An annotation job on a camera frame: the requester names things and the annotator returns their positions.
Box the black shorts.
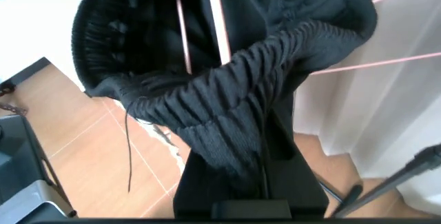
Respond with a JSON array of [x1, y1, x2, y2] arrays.
[[70, 0, 379, 201]]

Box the black clothes rack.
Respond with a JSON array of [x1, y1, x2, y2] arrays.
[[318, 143, 441, 218]]

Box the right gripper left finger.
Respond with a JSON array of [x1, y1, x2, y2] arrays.
[[173, 150, 268, 218]]

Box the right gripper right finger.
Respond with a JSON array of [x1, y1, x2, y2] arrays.
[[263, 110, 330, 218]]

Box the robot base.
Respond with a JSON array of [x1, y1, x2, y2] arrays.
[[0, 113, 78, 224]]

